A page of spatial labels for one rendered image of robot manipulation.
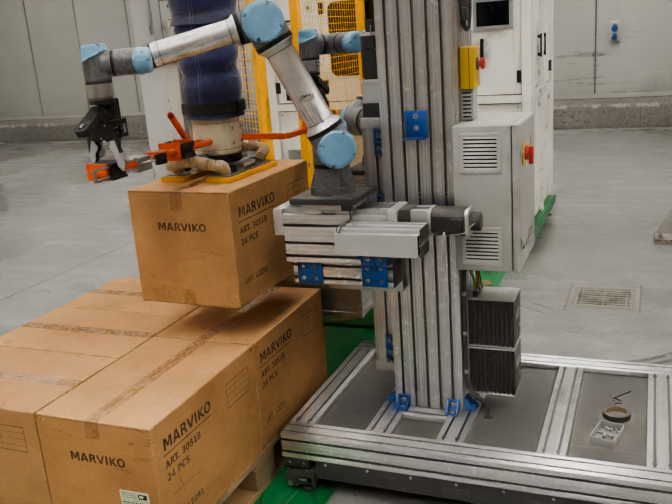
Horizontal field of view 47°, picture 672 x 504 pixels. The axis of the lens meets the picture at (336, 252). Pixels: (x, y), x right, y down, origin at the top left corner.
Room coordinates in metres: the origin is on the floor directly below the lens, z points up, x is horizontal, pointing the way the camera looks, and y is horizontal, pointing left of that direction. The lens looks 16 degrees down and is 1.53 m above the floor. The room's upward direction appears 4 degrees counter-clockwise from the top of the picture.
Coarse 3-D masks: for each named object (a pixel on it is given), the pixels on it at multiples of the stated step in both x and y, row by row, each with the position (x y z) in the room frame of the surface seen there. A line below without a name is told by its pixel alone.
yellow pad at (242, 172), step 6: (258, 162) 2.85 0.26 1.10; (264, 162) 2.84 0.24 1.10; (270, 162) 2.86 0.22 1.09; (276, 162) 2.89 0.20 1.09; (234, 168) 2.69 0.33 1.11; (240, 168) 2.75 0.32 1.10; (246, 168) 2.74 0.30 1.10; (252, 168) 2.76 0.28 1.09; (258, 168) 2.77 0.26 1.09; (264, 168) 2.81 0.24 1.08; (216, 174) 2.66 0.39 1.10; (228, 174) 2.64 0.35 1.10; (234, 174) 2.65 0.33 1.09; (240, 174) 2.66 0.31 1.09; (246, 174) 2.69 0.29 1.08; (252, 174) 2.73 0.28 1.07; (210, 180) 2.63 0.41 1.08; (216, 180) 2.62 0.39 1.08; (222, 180) 2.61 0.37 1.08; (228, 180) 2.60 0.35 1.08; (234, 180) 2.61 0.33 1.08
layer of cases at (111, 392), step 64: (64, 320) 2.83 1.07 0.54; (128, 320) 2.77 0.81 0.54; (192, 320) 2.72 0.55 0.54; (256, 320) 2.67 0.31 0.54; (320, 320) 2.96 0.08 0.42; (0, 384) 2.26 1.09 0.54; (64, 384) 2.23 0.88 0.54; (128, 384) 2.19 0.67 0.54; (192, 384) 2.15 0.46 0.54; (256, 384) 2.44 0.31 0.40; (320, 384) 2.91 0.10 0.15; (0, 448) 2.10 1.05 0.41; (64, 448) 2.00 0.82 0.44; (128, 448) 1.91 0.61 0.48; (192, 448) 2.05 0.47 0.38; (256, 448) 2.39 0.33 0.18
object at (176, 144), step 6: (162, 144) 2.55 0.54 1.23; (168, 144) 2.54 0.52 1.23; (174, 144) 2.53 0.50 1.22; (180, 144) 2.58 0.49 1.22; (186, 144) 2.55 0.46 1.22; (192, 144) 2.58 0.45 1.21; (180, 150) 2.53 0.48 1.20; (186, 150) 2.56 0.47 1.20; (192, 150) 2.59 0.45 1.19; (174, 156) 2.53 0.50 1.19; (180, 156) 2.53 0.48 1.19; (186, 156) 2.54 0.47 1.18; (192, 156) 2.57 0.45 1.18
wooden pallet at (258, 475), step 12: (276, 444) 2.68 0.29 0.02; (264, 456) 2.43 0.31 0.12; (276, 456) 2.60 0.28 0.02; (252, 468) 2.35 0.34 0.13; (264, 468) 2.42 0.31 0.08; (276, 468) 2.51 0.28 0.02; (240, 480) 2.27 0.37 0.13; (252, 480) 2.37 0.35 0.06; (264, 480) 2.41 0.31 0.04; (228, 492) 2.20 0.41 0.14; (240, 492) 2.37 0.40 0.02; (252, 492) 2.37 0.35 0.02
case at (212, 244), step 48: (144, 192) 2.57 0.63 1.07; (192, 192) 2.49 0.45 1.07; (240, 192) 2.51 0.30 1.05; (288, 192) 2.82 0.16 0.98; (144, 240) 2.59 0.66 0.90; (192, 240) 2.50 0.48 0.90; (240, 240) 2.48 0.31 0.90; (144, 288) 2.60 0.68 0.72; (192, 288) 2.52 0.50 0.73; (240, 288) 2.45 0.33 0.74
